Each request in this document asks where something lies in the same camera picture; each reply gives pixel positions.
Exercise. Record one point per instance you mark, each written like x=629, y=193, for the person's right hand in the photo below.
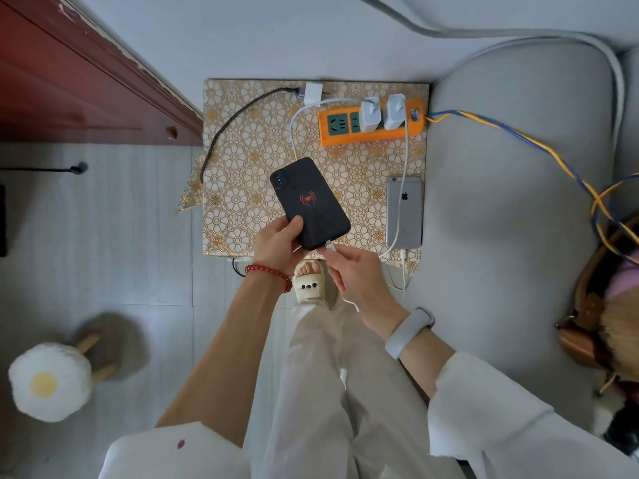
x=367, y=289

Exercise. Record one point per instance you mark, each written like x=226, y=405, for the person's left hand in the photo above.
x=272, y=244

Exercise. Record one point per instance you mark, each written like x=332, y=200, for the person's left thumb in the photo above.
x=296, y=228

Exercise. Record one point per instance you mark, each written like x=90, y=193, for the person's right thumb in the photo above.
x=334, y=271

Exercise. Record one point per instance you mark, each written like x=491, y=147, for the black phone with red emblem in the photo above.
x=309, y=202

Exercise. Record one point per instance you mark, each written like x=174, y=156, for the person's left forearm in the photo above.
x=224, y=354

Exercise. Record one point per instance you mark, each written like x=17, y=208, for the person's right forearm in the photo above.
x=424, y=364

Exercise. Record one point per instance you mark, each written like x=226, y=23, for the person's foot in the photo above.
x=309, y=268

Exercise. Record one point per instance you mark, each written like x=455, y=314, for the beige slipper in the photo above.
x=312, y=291

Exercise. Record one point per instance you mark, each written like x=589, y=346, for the gold floral tablecloth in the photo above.
x=239, y=194

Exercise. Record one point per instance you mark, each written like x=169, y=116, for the grey fitness wristband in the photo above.
x=407, y=334

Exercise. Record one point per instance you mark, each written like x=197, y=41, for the silver phone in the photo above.
x=412, y=214

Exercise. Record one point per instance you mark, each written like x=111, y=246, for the orange power strip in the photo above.
x=372, y=137

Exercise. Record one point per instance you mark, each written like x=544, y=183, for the white trousers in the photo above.
x=309, y=394

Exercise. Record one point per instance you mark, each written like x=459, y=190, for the white charger plug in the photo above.
x=394, y=112
x=371, y=114

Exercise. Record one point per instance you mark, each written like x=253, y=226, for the white square adapter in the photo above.
x=313, y=92

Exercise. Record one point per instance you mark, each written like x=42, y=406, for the grey sofa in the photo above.
x=499, y=219

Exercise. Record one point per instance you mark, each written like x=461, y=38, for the white shirt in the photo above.
x=499, y=424

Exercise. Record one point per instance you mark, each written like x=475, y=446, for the brown leather bag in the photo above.
x=581, y=314

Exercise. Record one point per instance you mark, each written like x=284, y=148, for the red wooden cabinet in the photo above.
x=75, y=84

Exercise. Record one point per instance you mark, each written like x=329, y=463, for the fried egg plush stool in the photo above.
x=50, y=384

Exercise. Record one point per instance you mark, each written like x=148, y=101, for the black fabric item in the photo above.
x=624, y=429

